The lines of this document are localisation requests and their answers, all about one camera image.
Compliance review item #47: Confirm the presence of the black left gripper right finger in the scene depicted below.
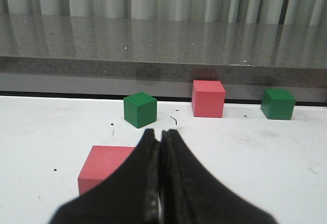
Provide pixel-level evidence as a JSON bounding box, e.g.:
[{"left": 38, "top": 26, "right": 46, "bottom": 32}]
[{"left": 160, "top": 129, "right": 276, "bottom": 223}]

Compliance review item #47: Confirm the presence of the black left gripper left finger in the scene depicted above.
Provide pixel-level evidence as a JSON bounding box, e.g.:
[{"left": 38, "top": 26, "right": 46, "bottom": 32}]
[{"left": 50, "top": 129, "right": 159, "bottom": 223}]

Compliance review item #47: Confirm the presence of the pink cube near gripper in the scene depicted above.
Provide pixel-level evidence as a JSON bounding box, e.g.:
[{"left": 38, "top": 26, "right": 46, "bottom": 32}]
[{"left": 78, "top": 145, "right": 134, "bottom": 195}]

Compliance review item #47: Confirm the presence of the green cube left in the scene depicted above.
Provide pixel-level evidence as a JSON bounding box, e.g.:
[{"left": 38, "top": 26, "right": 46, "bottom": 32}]
[{"left": 123, "top": 92, "right": 157, "bottom": 128}]

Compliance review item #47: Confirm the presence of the green cube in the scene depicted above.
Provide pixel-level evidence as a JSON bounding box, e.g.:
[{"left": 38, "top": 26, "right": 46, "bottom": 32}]
[
  {"left": 260, "top": 89, "right": 296, "bottom": 120},
  {"left": 123, "top": 92, "right": 157, "bottom": 128}
]

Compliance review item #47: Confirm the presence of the pink cube at back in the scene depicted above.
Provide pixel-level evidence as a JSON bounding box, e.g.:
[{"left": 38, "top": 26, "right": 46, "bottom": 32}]
[{"left": 192, "top": 80, "right": 226, "bottom": 118}]

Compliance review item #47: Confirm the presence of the green cube right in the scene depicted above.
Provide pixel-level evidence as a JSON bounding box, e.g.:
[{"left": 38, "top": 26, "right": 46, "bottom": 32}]
[{"left": 260, "top": 89, "right": 296, "bottom": 120}]

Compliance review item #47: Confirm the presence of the grey stone counter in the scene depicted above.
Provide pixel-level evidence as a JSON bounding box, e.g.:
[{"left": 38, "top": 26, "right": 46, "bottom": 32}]
[{"left": 1, "top": 14, "right": 326, "bottom": 103}]

